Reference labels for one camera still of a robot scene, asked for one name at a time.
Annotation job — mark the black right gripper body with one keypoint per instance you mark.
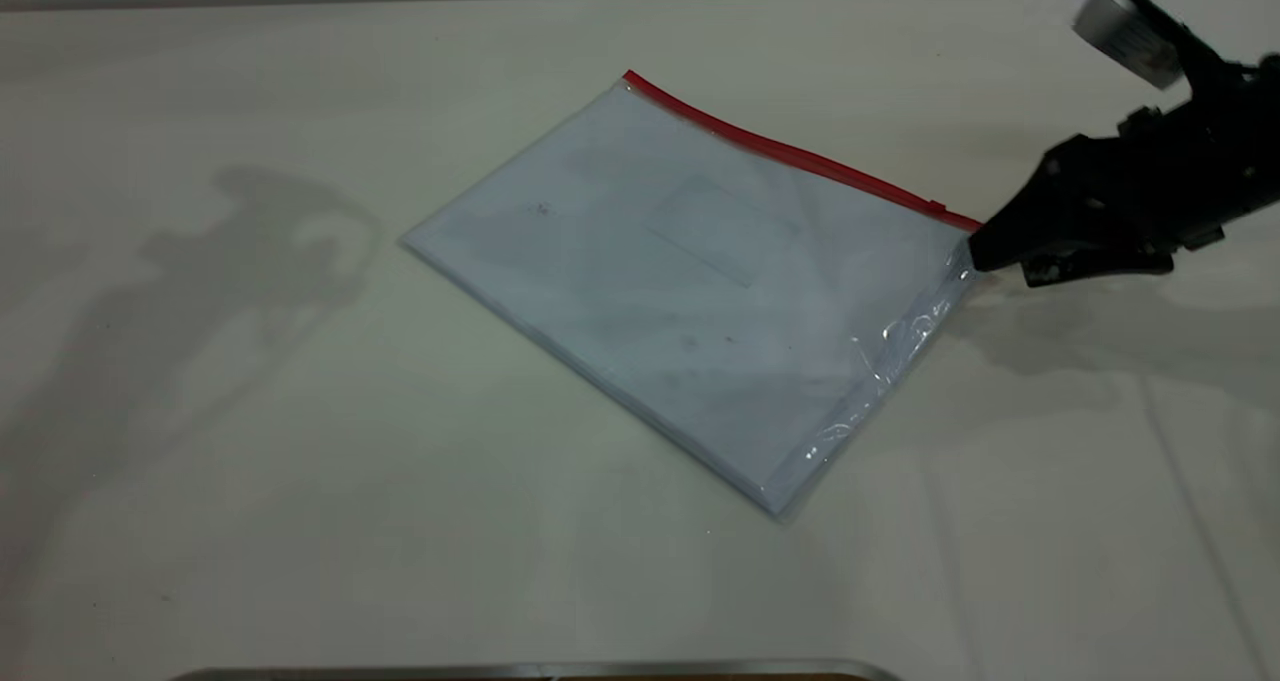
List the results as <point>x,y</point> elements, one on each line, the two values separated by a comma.
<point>1170,176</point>

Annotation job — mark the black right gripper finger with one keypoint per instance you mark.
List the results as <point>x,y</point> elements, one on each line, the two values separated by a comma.
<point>1030,226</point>
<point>1090,266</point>

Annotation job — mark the clear plastic zip bag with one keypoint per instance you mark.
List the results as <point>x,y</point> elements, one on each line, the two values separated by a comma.
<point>700,301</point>

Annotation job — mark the white paper sheets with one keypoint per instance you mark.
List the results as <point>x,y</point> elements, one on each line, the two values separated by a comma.
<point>620,261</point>

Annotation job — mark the grey metal rim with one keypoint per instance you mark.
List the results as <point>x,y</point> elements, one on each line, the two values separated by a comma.
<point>540,671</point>

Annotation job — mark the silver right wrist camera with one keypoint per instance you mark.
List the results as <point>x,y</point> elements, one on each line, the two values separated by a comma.
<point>1125,33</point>

